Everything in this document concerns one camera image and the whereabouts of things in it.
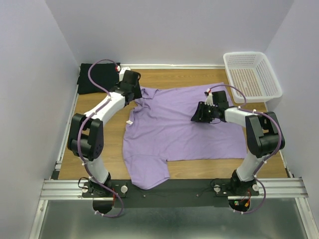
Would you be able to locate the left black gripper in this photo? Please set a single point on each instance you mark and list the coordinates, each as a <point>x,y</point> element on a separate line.
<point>137,91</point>

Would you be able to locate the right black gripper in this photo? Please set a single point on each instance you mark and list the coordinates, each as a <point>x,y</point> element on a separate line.
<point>199,115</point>

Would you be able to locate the purple t shirt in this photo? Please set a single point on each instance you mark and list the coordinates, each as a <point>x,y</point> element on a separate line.
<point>160,130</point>

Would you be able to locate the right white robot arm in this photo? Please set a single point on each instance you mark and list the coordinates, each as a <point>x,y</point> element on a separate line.
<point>263,132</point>

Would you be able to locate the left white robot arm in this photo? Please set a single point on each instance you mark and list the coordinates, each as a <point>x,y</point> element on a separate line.
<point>86,135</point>

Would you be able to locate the folded black t shirt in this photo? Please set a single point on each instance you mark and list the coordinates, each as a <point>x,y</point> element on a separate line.
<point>105,75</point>

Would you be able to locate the white plastic basket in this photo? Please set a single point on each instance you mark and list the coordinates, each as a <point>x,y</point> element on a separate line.
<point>252,73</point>

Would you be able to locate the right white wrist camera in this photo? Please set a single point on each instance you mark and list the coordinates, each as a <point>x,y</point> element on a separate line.
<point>209,98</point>

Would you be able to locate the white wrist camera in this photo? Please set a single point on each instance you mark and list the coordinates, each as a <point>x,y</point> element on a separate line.
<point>121,71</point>
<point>209,98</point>

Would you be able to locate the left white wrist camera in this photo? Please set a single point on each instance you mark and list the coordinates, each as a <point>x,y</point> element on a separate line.
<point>121,71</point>

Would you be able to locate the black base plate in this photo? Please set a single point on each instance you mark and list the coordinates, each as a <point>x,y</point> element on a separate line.
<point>173,193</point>

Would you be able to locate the aluminium frame rail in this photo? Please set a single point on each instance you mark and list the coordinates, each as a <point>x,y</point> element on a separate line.
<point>281,211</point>

